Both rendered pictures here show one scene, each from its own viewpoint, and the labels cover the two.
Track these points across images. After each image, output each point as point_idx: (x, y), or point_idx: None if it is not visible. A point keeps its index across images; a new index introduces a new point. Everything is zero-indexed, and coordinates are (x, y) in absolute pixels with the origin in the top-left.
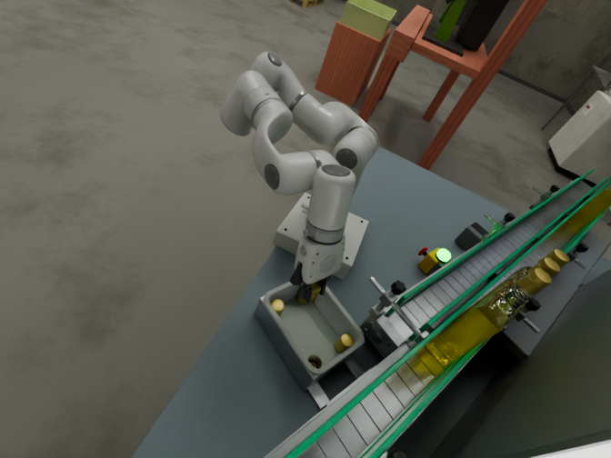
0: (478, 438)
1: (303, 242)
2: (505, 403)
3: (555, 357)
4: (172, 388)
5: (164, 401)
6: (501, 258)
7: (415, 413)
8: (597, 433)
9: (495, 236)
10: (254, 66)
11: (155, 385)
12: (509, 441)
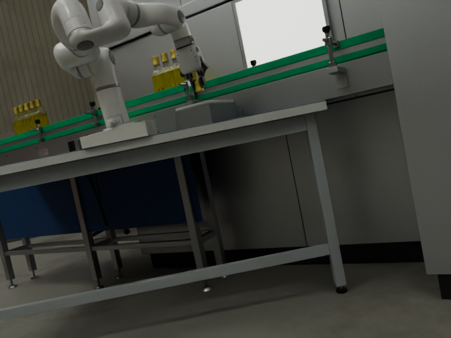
0: (232, 72)
1: (194, 46)
2: (215, 76)
3: None
4: (270, 330)
5: (284, 327)
6: None
7: None
8: (235, 21)
9: None
10: (77, 2)
11: (278, 337)
12: (235, 51)
